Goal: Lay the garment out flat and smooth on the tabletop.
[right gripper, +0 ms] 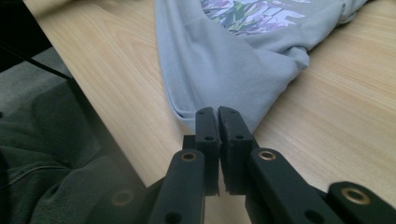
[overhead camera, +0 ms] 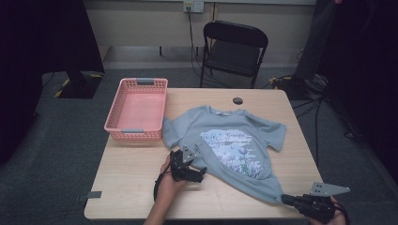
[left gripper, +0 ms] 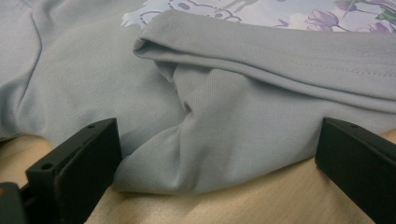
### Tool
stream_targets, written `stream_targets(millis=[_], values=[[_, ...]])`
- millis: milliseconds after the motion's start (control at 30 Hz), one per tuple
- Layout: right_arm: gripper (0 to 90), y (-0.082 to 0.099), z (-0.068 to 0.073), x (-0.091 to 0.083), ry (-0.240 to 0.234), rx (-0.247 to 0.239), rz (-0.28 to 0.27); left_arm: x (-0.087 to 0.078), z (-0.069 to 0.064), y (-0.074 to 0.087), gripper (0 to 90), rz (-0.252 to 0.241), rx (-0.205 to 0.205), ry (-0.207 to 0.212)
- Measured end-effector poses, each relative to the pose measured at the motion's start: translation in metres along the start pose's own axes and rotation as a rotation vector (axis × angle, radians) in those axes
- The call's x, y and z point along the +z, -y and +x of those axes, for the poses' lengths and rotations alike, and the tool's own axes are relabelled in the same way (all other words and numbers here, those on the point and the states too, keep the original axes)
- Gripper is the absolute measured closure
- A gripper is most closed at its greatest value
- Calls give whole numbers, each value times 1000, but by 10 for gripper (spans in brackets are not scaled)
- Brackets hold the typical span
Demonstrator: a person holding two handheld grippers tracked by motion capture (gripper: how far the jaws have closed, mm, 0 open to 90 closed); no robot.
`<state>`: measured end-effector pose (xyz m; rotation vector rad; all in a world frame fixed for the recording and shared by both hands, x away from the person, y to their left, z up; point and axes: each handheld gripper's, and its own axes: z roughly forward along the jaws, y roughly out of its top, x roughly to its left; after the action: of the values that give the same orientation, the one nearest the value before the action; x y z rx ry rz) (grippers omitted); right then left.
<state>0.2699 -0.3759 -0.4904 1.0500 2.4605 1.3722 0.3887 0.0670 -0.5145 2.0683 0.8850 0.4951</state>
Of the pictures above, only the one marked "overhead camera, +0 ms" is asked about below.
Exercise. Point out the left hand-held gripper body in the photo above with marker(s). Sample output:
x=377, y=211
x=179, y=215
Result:
x=184, y=170

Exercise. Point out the round grey table grommet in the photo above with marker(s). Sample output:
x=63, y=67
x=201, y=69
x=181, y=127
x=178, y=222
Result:
x=237, y=101

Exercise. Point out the black stand base yellow stripes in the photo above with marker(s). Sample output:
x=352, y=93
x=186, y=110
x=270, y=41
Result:
x=79, y=86

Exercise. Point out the yellow and black floor device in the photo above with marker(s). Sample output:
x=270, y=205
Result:
x=281, y=82

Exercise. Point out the person's left hand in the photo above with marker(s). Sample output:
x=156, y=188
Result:
x=167, y=189

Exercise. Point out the grey-blue printed t-shirt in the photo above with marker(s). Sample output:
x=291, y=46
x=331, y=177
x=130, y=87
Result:
x=231, y=146

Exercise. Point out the person's right hand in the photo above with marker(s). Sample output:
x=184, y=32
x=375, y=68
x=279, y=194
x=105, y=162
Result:
x=334, y=218

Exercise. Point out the pink plastic basket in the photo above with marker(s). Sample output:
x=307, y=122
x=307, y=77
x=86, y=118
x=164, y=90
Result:
x=137, y=109

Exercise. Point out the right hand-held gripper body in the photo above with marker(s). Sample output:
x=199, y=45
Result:
x=316, y=204

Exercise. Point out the black folding chair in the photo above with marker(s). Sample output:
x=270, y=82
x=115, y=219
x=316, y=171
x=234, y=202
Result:
x=233, y=53

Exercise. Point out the white wall socket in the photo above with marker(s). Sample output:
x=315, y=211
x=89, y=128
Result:
x=193, y=6

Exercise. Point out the grey table edge bracket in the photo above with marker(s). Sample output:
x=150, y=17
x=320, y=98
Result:
x=90, y=195

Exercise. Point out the dark curtain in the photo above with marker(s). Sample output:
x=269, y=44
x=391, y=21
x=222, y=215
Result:
x=37, y=47
x=369, y=62

